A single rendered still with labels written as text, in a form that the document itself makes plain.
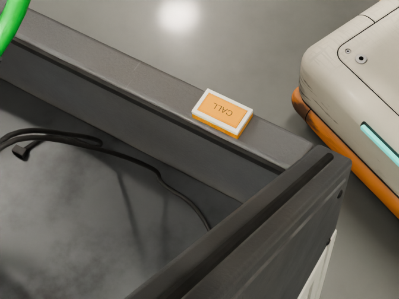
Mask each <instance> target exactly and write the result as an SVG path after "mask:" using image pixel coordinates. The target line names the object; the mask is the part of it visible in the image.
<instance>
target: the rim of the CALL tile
mask: <svg viewBox="0 0 399 299"><path fill-rule="evenodd" d="M208 93H211V94H213V95H215V96H217V97H220V98H222V99H223V100H226V101H228V102H230V103H232V104H234V105H236V106H238V107H241V108H243V109H245V110H247V113H246V115H245V116H244V117H243V119H242V120H241V122H240V124H239V125H238V126H237V128H236V129H235V128H233V127H231V126H229V125H227V124H225V123H223V122H221V121H219V120H217V119H215V118H213V117H211V116H209V115H207V114H205V113H202V112H200V111H198V110H197V109H198V108H199V106H200V105H201V103H202V102H203V101H204V99H205V98H206V96H207V95H208ZM252 113H253V110H252V109H250V108H248V107H246V106H244V105H242V104H240V103H238V102H236V101H234V100H231V99H229V98H227V97H225V96H223V95H221V94H219V93H217V92H215V91H213V90H210V89H207V90H206V91H205V93H204V94H203V95H202V97H201V98H200V100H199V101H198V103H197V104H196V105H195V107H194V108H193V109H192V114H194V115H196V116H198V117H200V118H202V119H204V120H206V121H208V122H210V123H212V124H214V125H216V126H218V127H221V128H223V129H225V130H227V131H229V132H231V133H233V134H235V135H238V134H239V132H240V131H241V130H242V128H243V127H244V125H245V123H246V122H247V121H248V119H249V118H250V116H251V114H252Z"/></svg>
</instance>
